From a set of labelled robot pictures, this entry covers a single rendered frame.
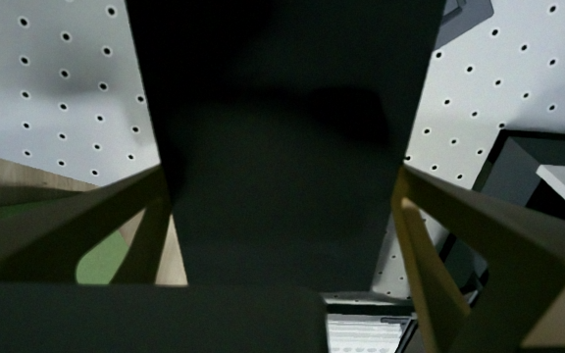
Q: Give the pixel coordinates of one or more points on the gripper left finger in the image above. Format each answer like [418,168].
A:
[45,245]

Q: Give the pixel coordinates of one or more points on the dark grey flat rectangular pad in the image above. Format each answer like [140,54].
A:
[460,16]

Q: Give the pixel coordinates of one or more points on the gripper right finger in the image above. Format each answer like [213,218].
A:
[522,307]

